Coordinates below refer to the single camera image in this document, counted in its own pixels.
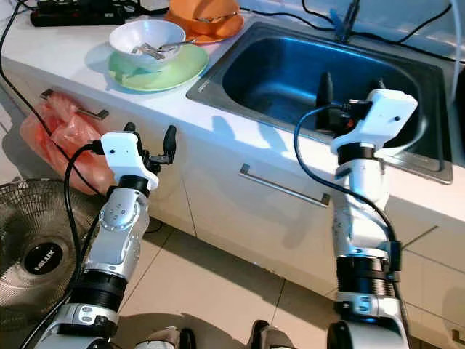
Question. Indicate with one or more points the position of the dark metal faucet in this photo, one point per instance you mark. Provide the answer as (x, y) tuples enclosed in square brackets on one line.
[(345, 22)]

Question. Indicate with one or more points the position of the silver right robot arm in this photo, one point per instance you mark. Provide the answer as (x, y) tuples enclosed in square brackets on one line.
[(360, 196)]

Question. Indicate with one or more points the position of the light green plate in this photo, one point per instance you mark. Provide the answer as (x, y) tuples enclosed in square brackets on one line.
[(189, 73)]

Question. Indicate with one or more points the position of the white kitchen cabinet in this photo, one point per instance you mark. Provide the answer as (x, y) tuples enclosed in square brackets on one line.
[(232, 211)]

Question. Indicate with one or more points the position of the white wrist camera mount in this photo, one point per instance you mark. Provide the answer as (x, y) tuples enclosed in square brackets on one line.
[(120, 153), (389, 113)]

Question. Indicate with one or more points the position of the black power strip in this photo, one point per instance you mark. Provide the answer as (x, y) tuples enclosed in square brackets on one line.
[(73, 13)]

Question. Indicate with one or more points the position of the orange plate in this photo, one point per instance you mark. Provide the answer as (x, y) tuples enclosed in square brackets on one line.
[(225, 33)]

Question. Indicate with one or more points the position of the black floor fan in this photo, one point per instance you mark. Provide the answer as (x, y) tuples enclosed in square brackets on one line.
[(36, 254)]

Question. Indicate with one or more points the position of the metal fork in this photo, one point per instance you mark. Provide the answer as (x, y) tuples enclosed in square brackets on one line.
[(142, 49)]

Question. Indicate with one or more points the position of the stainless steel sink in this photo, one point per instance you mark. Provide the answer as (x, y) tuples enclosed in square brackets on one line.
[(276, 80)]

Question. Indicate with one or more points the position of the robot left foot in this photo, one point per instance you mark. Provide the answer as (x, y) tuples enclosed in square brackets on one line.
[(167, 339)]

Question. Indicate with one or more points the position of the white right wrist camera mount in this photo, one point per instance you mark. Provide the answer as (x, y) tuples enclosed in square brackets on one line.
[(389, 113)]

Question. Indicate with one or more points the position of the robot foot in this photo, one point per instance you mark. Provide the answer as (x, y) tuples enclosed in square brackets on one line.
[(167, 339), (272, 337)]

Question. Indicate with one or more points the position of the orange plastic bag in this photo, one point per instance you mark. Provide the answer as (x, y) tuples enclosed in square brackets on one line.
[(54, 138)]

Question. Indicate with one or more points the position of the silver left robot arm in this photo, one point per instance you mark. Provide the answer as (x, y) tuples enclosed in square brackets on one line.
[(120, 240)]

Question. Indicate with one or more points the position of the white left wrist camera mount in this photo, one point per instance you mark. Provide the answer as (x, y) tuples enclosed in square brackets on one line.
[(120, 153)]

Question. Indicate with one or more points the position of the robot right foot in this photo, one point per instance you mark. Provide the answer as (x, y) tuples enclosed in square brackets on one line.
[(272, 337)]

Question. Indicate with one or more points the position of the white ribbed bowl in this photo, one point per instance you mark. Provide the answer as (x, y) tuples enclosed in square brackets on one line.
[(142, 33)]

